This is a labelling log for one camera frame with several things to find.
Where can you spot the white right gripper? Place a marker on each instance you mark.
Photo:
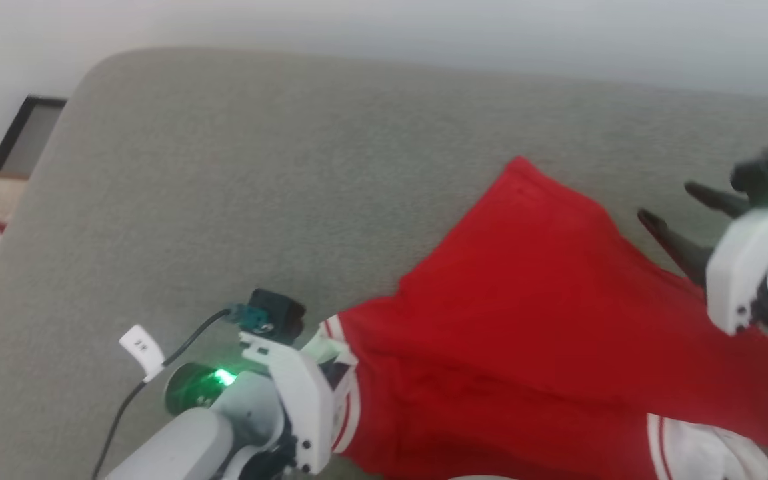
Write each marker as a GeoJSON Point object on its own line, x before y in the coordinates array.
{"type": "Point", "coordinates": [737, 266]}

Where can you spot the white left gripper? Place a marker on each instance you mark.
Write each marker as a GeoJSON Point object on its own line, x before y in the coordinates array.
{"type": "Point", "coordinates": [307, 400]}

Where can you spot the red and white garment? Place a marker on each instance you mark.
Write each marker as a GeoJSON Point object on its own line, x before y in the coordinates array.
{"type": "Point", "coordinates": [557, 320]}

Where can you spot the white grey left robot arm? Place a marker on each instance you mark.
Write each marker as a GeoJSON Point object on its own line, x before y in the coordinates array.
{"type": "Point", "coordinates": [184, 446]}

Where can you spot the grey fabric sofa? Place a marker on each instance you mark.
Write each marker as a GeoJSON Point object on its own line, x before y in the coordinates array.
{"type": "Point", "coordinates": [290, 166]}

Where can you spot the black framed panel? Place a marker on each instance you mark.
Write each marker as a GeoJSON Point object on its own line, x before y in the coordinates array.
{"type": "Point", "coordinates": [30, 136]}

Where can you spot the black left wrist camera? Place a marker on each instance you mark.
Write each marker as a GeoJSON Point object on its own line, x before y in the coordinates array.
{"type": "Point", "coordinates": [277, 313]}

